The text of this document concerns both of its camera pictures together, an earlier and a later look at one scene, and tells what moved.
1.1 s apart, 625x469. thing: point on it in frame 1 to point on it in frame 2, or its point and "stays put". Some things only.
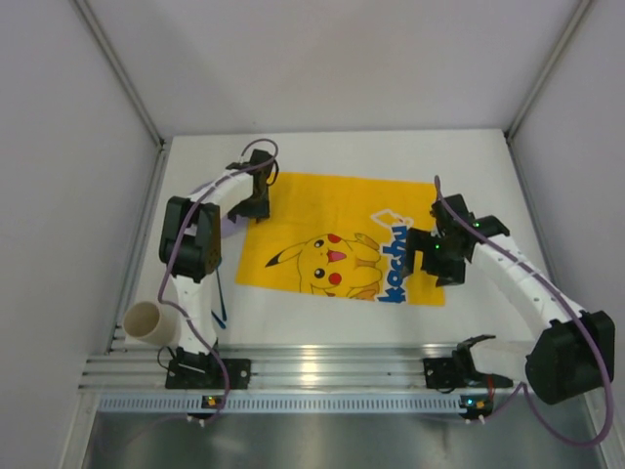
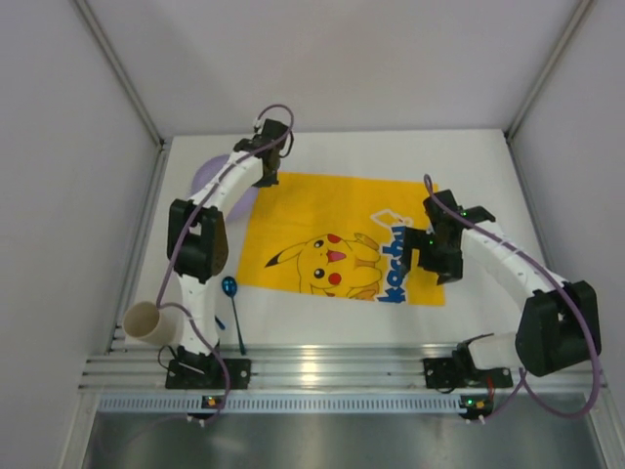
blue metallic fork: [219, 320] stays put
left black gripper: [251, 208] to [269, 171]
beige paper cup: [153, 322] stays put
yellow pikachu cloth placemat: [339, 237] stays put
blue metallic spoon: [225, 317] to [229, 287]
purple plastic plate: [229, 229] to [209, 171]
